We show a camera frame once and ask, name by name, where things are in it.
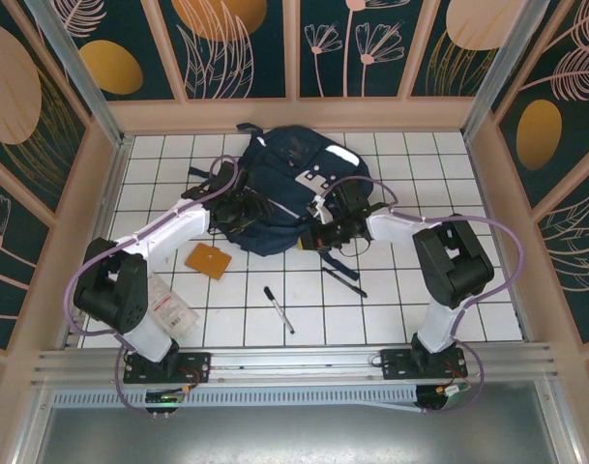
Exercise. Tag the black pen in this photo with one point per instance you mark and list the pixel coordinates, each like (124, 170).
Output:
(344, 281)

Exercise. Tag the brown leather card holder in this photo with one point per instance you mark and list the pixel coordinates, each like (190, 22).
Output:
(209, 261)

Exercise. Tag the white marker with black cap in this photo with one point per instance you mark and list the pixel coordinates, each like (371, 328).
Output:
(279, 310)

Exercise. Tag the navy blue backpack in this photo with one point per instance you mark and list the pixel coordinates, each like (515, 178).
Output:
(284, 159)

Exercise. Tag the clear packet with red label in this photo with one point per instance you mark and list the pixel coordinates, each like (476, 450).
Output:
(175, 314)

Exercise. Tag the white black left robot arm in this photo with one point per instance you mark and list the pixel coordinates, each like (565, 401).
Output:
(173, 232)

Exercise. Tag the brushed metal sheet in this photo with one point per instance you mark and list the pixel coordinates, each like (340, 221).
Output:
(294, 435)

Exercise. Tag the small green-lit circuit board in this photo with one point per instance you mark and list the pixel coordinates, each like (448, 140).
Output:
(444, 392)
(166, 398)

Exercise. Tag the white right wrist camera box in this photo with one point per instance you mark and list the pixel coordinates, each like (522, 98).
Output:
(319, 209)

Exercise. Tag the long aluminium mounting rail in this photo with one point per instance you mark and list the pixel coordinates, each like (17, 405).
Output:
(294, 360)

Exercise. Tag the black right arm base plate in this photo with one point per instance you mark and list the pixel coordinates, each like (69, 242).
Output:
(395, 362)

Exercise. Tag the wall panel with pink flowers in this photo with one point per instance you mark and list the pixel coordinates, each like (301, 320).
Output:
(337, 77)

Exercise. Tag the wall panel, orange circle, leaves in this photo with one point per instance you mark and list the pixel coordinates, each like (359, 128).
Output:
(270, 58)

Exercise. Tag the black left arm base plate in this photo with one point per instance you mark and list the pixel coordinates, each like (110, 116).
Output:
(197, 362)

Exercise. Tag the wall panel with yellow oval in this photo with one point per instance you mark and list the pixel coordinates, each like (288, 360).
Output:
(149, 58)

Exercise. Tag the wall panel, pale circle, stems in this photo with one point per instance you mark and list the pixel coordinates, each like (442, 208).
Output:
(434, 72)

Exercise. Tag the aluminium corner post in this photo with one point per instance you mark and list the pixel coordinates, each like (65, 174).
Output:
(80, 67)
(497, 67)

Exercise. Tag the wall panel, single pink flower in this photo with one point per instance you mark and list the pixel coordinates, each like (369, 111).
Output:
(13, 251)

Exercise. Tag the wall panel with fern lines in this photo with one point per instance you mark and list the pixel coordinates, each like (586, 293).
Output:
(579, 266)

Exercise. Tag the wall panel, large pale circle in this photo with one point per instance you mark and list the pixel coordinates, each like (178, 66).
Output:
(13, 106)

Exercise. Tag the wall panel, yellow oval, ferns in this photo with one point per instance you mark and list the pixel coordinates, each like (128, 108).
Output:
(579, 121)

